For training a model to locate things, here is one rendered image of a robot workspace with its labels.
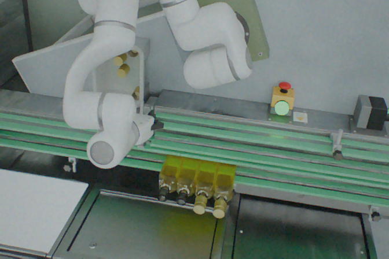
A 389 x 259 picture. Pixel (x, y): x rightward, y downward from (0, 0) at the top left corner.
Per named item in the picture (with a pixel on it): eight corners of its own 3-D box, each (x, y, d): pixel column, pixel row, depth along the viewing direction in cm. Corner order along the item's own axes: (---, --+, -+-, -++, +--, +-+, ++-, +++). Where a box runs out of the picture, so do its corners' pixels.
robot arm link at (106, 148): (80, 96, 88) (129, 98, 87) (99, 85, 98) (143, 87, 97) (84, 170, 92) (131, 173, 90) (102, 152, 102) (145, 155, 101)
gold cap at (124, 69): (120, 62, 158) (116, 67, 154) (129, 64, 158) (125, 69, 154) (120, 71, 160) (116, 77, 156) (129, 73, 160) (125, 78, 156)
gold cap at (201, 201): (195, 203, 138) (192, 213, 134) (195, 194, 136) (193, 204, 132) (206, 205, 137) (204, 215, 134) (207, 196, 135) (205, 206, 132)
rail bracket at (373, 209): (359, 202, 157) (364, 230, 145) (364, 187, 153) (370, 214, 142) (371, 204, 156) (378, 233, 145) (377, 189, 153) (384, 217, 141)
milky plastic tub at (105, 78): (102, 90, 167) (93, 102, 159) (99, 32, 155) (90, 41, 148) (149, 97, 165) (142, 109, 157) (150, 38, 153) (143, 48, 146)
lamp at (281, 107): (274, 111, 151) (273, 115, 148) (275, 99, 149) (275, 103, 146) (287, 113, 150) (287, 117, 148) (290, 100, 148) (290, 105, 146)
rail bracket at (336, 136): (326, 135, 146) (330, 159, 135) (331, 115, 142) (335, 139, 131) (339, 137, 146) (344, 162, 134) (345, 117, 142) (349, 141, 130)
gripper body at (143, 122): (98, 147, 104) (114, 132, 115) (142, 154, 103) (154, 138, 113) (99, 114, 102) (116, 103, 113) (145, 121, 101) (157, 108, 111)
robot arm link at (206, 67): (189, 42, 129) (174, 66, 115) (234, 29, 124) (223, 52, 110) (202, 73, 132) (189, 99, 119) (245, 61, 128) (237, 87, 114)
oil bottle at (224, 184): (220, 162, 158) (212, 204, 140) (221, 149, 155) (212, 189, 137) (237, 165, 157) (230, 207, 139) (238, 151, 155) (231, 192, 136)
